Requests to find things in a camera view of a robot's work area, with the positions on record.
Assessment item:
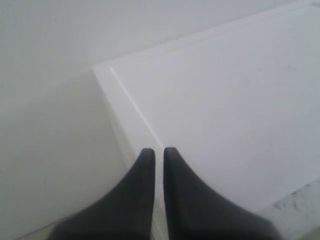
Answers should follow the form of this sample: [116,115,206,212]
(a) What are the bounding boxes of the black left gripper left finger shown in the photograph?
[48,148,156,240]

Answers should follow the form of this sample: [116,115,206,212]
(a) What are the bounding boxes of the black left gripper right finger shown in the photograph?
[163,147,278,240]

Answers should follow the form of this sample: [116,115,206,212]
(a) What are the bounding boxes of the white plastic drawer cabinet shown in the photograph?
[92,0,320,240]

